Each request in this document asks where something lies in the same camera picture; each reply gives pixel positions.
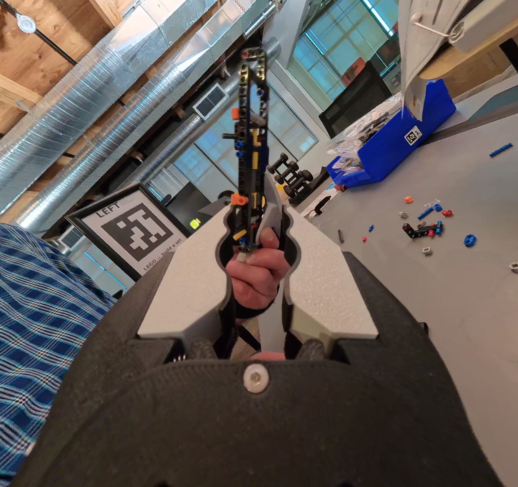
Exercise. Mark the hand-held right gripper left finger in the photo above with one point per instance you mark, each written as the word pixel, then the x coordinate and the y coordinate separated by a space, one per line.
pixel 190 288

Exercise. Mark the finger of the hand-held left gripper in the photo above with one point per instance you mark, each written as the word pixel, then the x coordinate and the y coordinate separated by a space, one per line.
pixel 272 212

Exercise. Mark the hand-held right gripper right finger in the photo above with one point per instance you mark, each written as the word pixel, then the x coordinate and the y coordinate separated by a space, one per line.
pixel 330 288

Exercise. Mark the black lego chassis model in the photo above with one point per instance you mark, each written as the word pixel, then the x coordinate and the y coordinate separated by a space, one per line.
pixel 243 159

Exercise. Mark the long blue lego pin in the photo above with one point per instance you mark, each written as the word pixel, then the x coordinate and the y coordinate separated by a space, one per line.
pixel 500 150
pixel 425 213

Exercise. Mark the clear plastic lego piece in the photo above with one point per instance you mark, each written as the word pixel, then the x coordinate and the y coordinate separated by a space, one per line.
pixel 433 202

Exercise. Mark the blue round lego piece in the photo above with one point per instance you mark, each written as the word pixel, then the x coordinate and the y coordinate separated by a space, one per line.
pixel 469 240

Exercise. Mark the open lego instruction booklet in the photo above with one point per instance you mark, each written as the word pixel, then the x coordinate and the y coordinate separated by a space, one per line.
pixel 421 30

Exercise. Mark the person's left hand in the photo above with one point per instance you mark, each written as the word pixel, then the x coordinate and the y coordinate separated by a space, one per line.
pixel 259 280

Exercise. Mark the rack of black dumbbells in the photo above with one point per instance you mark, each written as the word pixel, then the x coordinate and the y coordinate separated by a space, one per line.
pixel 289 175

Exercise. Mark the white printed paper sheet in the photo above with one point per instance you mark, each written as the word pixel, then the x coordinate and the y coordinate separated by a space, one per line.
pixel 323 200

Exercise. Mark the clear plastic bags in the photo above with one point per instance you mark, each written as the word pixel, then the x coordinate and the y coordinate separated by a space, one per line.
pixel 356 135

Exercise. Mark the blue storage bin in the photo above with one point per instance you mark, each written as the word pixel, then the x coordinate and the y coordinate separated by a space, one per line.
pixel 384 155

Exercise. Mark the white vent grille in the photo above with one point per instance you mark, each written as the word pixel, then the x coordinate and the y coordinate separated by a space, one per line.
pixel 208 100

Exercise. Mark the person's plaid shirt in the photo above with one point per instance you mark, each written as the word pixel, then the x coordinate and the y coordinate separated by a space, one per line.
pixel 36 313

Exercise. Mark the black mesh office chair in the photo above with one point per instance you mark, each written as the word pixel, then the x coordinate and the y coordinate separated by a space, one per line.
pixel 352 106

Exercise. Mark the round white ceiling fixture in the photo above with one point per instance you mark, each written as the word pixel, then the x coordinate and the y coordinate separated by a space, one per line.
pixel 26 23

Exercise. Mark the dark teal desk mat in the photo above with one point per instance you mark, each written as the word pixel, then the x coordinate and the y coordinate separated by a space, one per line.
pixel 502 111

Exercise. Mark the white book stand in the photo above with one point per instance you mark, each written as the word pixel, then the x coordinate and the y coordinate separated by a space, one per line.
pixel 481 30

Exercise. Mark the silver spiral air duct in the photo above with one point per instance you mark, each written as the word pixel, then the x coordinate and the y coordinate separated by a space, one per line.
pixel 162 139

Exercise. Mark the small black lego bracket assembly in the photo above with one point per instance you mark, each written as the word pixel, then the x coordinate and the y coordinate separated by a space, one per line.
pixel 415 231

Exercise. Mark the large silver air duct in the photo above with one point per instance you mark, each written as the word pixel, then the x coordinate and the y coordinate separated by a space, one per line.
pixel 101 74

